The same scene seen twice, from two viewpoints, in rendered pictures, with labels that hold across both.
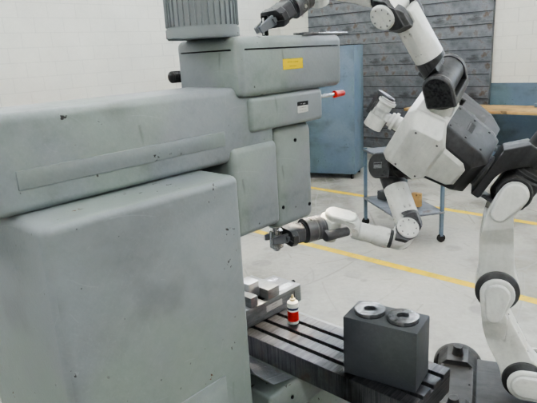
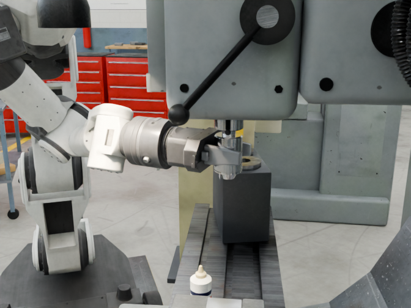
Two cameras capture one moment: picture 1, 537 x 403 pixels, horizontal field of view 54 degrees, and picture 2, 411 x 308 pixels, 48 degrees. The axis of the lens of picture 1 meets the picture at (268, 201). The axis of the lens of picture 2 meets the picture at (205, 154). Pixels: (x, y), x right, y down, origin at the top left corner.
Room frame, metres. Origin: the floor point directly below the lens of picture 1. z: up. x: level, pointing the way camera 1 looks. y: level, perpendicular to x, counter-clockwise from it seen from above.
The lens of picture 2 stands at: (2.20, 0.53, 1.46)
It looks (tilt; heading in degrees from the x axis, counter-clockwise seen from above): 17 degrees down; 231
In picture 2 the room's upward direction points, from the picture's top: straight up
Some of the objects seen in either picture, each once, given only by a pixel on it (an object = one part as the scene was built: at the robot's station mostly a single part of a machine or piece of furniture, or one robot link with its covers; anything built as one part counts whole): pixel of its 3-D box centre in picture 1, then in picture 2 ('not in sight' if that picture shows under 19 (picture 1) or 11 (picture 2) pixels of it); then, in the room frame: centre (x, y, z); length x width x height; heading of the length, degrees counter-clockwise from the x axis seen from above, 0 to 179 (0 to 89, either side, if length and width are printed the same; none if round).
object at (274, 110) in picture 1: (260, 108); not in sight; (1.67, 0.01, 1.68); 0.34 x 0.24 x 0.10; 137
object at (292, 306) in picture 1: (292, 308); (200, 291); (1.72, -0.07, 0.96); 0.04 x 0.04 x 0.11
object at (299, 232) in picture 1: (299, 233); (178, 146); (1.74, -0.10, 1.24); 0.13 x 0.12 x 0.10; 28
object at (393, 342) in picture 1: (386, 342); (239, 190); (1.39, -0.32, 1.00); 0.22 x 0.12 x 0.20; 57
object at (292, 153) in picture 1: (272, 171); (233, 6); (1.70, -0.02, 1.47); 0.21 x 0.19 x 0.32; 47
